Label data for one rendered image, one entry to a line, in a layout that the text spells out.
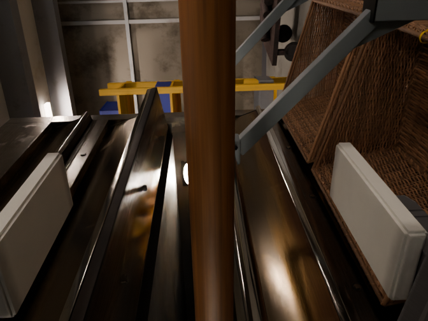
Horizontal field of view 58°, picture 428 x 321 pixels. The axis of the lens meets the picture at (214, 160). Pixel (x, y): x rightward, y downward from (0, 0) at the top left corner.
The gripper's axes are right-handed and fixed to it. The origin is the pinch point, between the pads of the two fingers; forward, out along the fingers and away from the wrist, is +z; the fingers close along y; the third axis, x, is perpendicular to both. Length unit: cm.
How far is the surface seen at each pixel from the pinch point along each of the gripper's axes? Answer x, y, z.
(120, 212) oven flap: -41, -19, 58
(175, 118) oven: -54, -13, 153
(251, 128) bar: -14.6, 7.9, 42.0
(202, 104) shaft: 2.4, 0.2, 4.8
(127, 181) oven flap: -40, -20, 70
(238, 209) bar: -17.3, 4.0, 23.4
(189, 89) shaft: 3.1, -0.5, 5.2
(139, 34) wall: -98, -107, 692
